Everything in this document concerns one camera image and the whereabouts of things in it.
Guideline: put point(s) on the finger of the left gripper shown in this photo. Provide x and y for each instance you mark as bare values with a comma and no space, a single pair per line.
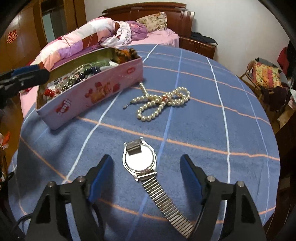
11,87
18,71

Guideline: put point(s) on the blue plaid tablecloth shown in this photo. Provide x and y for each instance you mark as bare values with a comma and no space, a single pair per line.
223,128

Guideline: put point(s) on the hanging dark clothes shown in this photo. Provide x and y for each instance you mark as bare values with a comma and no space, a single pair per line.
286,60

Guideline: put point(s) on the green jade bangle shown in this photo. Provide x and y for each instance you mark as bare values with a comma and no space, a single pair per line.
103,63

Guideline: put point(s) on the dark clothes on nightstand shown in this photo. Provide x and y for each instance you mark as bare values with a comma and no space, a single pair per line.
201,38

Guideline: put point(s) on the patchwork pink quilt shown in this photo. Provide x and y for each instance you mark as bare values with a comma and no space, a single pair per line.
101,31

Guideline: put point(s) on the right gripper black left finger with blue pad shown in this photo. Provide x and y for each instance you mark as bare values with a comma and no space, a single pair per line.
49,220

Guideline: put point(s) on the wooden wardrobe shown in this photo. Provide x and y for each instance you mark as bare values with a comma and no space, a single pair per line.
37,24

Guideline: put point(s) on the floral pillow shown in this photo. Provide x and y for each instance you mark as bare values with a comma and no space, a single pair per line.
154,22

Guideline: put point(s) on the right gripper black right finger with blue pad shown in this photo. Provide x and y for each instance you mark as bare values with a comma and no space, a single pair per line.
241,219

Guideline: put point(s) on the pink bed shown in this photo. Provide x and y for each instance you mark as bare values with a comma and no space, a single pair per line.
161,37

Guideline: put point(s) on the silver wristwatch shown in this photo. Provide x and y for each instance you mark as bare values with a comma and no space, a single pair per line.
140,160

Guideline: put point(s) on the chair with colourful cushion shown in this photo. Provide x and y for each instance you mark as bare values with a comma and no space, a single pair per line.
268,82

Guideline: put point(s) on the purple folded garment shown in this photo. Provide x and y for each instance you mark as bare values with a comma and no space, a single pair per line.
139,31

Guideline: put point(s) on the red knot tassel charm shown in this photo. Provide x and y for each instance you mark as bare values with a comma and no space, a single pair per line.
51,93

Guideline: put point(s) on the pink metal tin box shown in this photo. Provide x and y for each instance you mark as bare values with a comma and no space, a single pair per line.
82,85

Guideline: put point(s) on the wooden nightstand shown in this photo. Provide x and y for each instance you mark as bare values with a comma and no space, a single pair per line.
195,46

